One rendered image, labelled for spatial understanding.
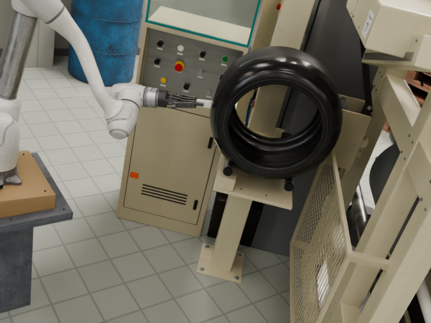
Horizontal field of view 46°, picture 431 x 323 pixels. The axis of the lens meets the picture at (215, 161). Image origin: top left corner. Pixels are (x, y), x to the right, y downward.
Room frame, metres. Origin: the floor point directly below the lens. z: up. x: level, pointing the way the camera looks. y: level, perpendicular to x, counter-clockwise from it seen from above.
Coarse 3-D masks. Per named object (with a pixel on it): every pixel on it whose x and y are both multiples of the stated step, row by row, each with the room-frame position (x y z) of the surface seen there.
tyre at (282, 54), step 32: (256, 64) 1.96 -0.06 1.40; (288, 64) 1.95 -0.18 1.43; (320, 64) 2.11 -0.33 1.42; (224, 96) 1.93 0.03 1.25; (320, 96) 1.92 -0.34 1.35; (224, 128) 1.91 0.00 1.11; (320, 128) 2.17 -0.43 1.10; (256, 160) 2.08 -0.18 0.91; (288, 160) 2.10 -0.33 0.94; (320, 160) 1.93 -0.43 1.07
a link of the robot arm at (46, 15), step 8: (24, 0) 1.80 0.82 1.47; (32, 0) 1.80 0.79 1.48; (40, 0) 1.81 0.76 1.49; (48, 0) 1.83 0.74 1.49; (56, 0) 1.86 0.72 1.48; (32, 8) 1.81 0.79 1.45; (40, 8) 1.81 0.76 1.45; (48, 8) 1.82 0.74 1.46; (56, 8) 1.84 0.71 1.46; (40, 16) 1.82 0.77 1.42; (48, 16) 1.82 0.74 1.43
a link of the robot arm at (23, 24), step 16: (16, 0) 1.92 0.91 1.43; (16, 16) 1.93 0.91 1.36; (32, 16) 1.94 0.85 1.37; (16, 32) 1.92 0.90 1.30; (32, 32) 1.96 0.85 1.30; (16, 48) 1.91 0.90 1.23; (0, 64) 1.91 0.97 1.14; (16, 64) 1.91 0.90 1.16; (0, 80) 1.89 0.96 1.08; (16, 80) 1.91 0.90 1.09; (0, 96) 1.88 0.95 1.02; (16, 96) 1.93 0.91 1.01; (16, 112) 1.90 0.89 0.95
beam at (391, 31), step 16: (352, 0) 2.17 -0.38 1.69; (368, 0) 1.87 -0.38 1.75; (384, 0) 1.75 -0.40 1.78; (400, 0) 1.83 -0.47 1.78; (416, 0) 1.92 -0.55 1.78; (352, 16) 2.05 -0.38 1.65; (384, 16) 1.68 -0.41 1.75; (400, 16) 1.68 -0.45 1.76; (416, 16) 1.68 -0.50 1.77; (368, 32) 1.70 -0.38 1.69; (384, 32) 1.68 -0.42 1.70; (400, 32) 1.68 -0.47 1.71; (416, 32) 1.68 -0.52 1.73; (368, 48) 1.68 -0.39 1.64; (384, 48) 1.68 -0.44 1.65; (400, 48) 1.68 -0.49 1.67
